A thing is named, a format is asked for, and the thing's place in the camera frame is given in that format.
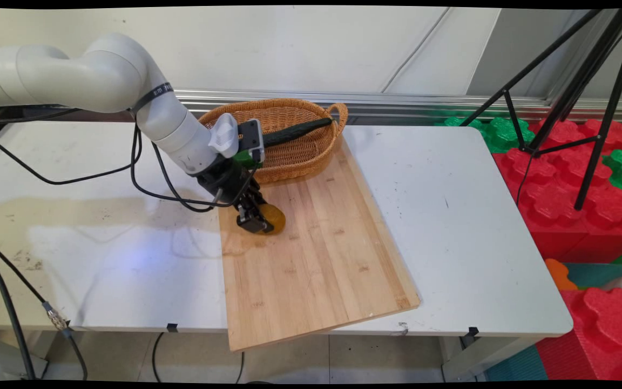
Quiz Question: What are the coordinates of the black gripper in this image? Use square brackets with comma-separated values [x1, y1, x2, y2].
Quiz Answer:
[198, 159, 275, 234]

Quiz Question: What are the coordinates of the orange-brown toy potato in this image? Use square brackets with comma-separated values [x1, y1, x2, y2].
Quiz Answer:
[257, 203, 287, 235]

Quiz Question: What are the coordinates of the green toy bell pepper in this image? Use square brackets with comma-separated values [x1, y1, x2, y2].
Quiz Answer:
[233, 150, 262, 169]

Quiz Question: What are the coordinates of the woven wicker basket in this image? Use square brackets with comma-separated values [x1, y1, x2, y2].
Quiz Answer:
[199, 98, 349, 185]

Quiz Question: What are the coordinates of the bamboo cutting board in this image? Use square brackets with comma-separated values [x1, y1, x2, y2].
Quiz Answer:
[217, 135, 422, 353]

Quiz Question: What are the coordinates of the dark green toy cucumber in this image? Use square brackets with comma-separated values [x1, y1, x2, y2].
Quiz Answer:
[262, 117, 334, 149]

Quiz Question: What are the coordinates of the grey table leg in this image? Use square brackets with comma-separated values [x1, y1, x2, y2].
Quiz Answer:
[441, 335, 541, 382]

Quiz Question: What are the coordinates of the orange foam block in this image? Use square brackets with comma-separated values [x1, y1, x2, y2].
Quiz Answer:
[545, 258, 579, 291]

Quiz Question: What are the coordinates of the teal foam mat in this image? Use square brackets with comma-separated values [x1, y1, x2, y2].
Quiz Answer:
[562, 263, 622, 289]

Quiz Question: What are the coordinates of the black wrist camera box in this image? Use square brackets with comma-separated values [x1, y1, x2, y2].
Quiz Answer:
[238, 119, 265, 166]

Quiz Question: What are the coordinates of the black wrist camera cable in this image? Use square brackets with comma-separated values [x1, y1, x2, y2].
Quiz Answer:
[130, 124, 260, 212]

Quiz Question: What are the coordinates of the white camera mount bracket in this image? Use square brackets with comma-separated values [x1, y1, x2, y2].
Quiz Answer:
[208, 113, 240, 159]

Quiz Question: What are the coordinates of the black velcro arm strap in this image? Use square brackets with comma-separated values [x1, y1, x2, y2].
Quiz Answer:
[130, 82, 174, 115]

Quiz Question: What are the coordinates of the aluminium rail profile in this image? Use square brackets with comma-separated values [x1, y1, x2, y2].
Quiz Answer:
[173, 89, 622, 124]

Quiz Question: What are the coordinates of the long black arm cable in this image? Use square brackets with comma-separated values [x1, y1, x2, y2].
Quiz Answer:
[0, 108, 143, 186]

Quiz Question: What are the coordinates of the thin cable with metal connector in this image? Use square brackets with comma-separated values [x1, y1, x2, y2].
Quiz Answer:
[0, 236, 89, 381]

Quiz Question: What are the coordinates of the thick black cable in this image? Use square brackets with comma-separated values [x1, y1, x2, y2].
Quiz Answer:
[0, 243, 37, 380]

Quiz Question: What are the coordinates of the black camera tripod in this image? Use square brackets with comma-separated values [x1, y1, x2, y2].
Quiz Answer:
[459, 8, 622, 211]

